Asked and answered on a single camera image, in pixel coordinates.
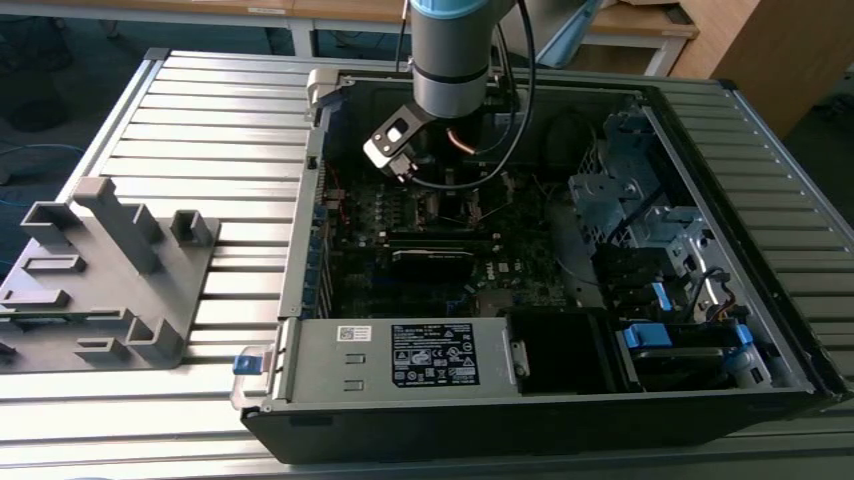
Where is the metal locking lever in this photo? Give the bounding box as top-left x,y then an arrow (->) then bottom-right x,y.
478,198 -> 516,224

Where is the CPU socket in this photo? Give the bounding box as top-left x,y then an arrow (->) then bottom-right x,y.
411,189 -> 487,232

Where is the black RAM slot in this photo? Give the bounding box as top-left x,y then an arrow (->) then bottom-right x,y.
387,238 -> 495,251
387,228 -> 490,240

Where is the green motherboard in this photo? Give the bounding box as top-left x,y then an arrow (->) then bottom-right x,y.
319,159 -> 602,319

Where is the black graphics card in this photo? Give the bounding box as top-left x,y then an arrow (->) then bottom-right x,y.
389,248 -> 476,281

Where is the metal disk bay cage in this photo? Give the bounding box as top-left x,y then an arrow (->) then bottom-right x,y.
566,97 -> 675,251

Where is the bronze chipset heatsink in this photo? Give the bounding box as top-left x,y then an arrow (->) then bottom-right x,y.
476,289 -> 516,317

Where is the wooden desk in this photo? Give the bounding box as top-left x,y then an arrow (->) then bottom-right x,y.
39,0 -> 315,56
292,0 -> 702,76

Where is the silver power supply unit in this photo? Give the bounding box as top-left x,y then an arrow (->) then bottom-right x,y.
269,316 -> 522,404

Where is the wooden cabinet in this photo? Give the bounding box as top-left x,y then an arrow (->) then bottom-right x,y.
670,0 -> 854,139

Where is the blue case latch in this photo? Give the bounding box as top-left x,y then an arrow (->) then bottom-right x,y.
232,349 -> 263,376

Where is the black hard disk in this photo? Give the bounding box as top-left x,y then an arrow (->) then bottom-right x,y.
630,347 -> 732,392

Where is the black open PC case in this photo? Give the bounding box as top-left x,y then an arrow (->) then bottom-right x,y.
228,67 -> 854,466

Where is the grey parts rack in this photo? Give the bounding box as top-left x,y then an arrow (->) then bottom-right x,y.
0,175 -> 223,374

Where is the black office chair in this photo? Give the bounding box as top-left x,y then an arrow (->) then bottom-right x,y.
0,17 -> 79,134

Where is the green RAM stick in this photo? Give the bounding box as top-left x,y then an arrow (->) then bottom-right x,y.
2,310 -> 92,322

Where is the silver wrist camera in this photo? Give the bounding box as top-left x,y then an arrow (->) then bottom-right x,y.
361,103 -> 429,185

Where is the grey case latch handle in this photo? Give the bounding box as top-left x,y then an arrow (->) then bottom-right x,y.
304,68 -> 343,109

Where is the coloured wire bundle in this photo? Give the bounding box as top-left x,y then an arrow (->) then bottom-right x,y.
706,299 -> 750,326

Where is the blue floor cable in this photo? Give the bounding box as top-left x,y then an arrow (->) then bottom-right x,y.
0,142 -> 88,211

